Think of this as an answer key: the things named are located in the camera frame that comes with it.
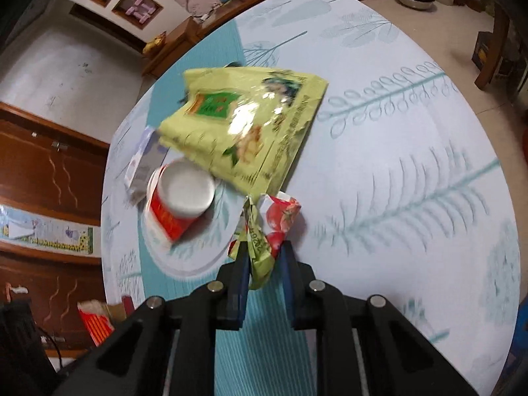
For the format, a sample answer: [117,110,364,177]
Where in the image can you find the tomato-print wrapper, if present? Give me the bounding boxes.
[228,190,303,291]

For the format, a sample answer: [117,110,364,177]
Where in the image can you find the red printed box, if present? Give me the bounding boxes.
[77,299,115,346]

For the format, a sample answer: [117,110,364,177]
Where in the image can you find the yellow-green snack bag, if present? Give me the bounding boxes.
[159,66,329,199]

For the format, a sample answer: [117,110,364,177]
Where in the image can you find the red and white cup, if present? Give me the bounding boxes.
[144,160,216,243]

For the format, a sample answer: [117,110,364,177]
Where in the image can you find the colourful wall sticker strip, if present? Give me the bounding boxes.
[0,204,95,256]

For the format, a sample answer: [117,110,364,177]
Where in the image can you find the dark box with yellow print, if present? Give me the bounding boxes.
[471,31,493,71]

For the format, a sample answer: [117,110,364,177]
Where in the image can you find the yellow object on cabinet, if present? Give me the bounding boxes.
[142,32,168,55]

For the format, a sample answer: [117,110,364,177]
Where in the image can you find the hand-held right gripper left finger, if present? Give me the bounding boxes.
[53,251,252,396]

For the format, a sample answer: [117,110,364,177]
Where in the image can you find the black device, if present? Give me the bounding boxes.
[0,299,62,396]

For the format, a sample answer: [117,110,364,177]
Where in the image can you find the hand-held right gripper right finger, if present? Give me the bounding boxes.
[278,241,479,396]

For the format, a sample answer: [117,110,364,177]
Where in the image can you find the long wooden cabinet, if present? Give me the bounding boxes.
[140,0,397,79]

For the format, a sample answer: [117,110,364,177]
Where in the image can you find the white round plate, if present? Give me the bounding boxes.
[142,181,248,279]

